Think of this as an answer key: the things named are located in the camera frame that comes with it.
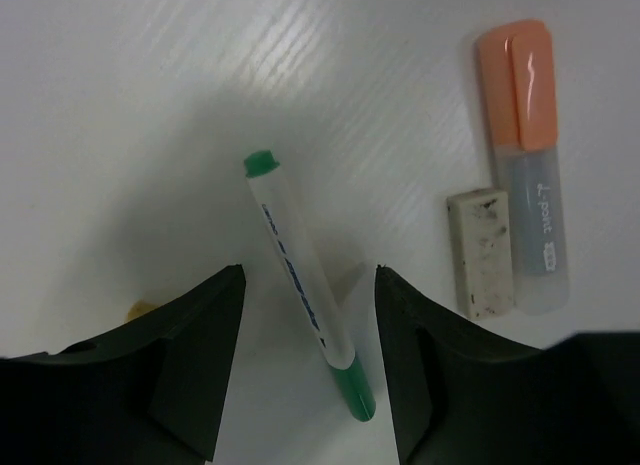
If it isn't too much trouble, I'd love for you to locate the orange capped clear tube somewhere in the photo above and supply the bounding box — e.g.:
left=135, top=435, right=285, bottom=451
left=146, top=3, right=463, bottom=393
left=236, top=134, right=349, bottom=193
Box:
left=477, top=19, right=569, bottom=315

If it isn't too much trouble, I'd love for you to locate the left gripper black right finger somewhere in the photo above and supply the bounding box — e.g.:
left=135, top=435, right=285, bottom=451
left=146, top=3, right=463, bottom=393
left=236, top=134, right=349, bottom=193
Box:
left=375, top=266, right=639, bottom=464

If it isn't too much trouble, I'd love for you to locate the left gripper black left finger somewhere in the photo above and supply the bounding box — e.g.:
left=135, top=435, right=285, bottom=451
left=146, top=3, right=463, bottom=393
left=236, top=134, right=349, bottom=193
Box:
left=1, top=265, right=246, bottom=464

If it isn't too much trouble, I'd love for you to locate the green capped pen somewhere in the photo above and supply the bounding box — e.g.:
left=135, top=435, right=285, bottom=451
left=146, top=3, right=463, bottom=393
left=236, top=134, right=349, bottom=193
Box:
left=243, top=150, right=376, bottom=422

